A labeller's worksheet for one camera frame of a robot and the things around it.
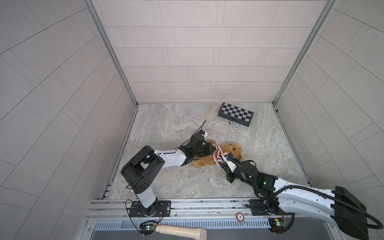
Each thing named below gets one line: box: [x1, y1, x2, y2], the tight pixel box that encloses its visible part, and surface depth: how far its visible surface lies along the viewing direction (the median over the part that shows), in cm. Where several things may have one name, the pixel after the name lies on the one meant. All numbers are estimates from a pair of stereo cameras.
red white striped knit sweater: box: [212, 143, 224, 166], surface depth 82 cm
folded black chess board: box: [217, 102, 254, 127], surface depth 108 cm
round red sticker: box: [236, 212, 245, 223], surface depth 71 cm
